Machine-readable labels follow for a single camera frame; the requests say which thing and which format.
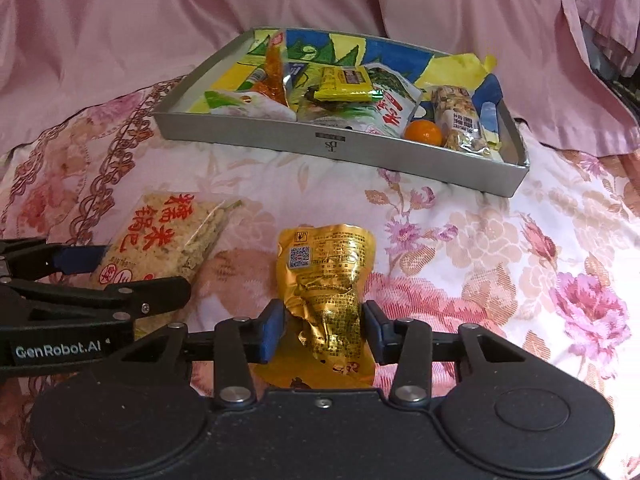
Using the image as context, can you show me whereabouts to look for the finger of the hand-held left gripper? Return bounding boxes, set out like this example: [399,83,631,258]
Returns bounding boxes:
[0,238,110,278]
[0,275,192,323]

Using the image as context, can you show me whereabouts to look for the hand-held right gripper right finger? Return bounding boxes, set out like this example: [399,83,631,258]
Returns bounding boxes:
[362,300,528,407]

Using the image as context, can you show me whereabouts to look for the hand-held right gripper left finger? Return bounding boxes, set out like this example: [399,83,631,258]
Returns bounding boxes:
[117,299,287,407]

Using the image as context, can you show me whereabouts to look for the rice cracker packet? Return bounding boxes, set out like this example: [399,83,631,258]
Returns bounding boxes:
[90,191,243,341]

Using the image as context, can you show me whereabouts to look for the golden foil packet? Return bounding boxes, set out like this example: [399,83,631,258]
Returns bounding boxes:
[250,224,377,390]

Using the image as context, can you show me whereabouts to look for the grey shallow box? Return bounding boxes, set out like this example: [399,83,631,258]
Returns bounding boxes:
[152,26,531,198]

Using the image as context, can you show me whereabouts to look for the orange mandarin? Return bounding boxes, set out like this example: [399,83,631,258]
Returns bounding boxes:
[403,119,444,145]

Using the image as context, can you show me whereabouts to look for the white green pouch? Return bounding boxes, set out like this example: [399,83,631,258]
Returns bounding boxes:
[300,62,423,138]

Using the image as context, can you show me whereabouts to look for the clear nut bar packet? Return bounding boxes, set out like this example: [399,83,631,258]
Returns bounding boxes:
[430,85,493,157]

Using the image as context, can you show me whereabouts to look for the green stick packet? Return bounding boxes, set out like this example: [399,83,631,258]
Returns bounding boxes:
[243,66,268,92]

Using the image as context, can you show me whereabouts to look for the yellow packet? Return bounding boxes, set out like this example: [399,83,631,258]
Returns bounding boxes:
[306,65,385,103]

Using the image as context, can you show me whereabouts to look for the long blue white packet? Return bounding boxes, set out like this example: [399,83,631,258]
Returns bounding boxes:
[287,61,313,92]

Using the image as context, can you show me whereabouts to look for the orange snack packet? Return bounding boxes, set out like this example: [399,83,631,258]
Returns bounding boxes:
[202,30,298,122]

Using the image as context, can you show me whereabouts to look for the floral bed sheet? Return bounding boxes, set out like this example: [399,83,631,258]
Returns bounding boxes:
[0,77,640,480]

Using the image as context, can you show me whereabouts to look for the large pink sheet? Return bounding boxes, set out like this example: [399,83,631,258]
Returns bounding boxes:
[0,0,640,161]

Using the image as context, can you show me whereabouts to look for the pink window curtains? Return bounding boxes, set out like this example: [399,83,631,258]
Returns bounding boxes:
[572,0,640,68]

